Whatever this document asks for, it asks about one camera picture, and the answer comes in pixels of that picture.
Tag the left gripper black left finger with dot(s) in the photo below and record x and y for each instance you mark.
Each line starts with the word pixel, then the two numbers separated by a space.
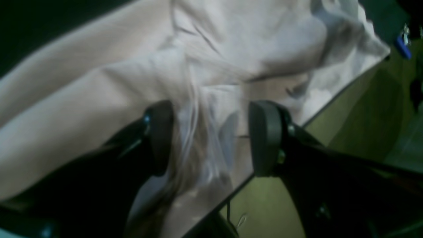
pixel 91 196

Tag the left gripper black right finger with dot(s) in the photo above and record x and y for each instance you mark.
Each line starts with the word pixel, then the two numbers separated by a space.
pixel 336 195

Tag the pink T-shirt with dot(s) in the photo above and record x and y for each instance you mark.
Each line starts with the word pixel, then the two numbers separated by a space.
pixel 209 58

